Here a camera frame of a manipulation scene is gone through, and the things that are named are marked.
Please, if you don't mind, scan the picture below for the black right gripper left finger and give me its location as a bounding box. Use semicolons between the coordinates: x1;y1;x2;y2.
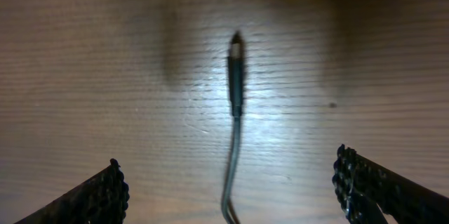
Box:
15;159;130;224

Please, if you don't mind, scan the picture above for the black USB charging cable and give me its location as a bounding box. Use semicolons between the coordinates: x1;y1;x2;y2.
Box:
220;30;246;224

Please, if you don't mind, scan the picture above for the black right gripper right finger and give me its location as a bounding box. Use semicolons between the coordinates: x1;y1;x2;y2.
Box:
332;145;448;224

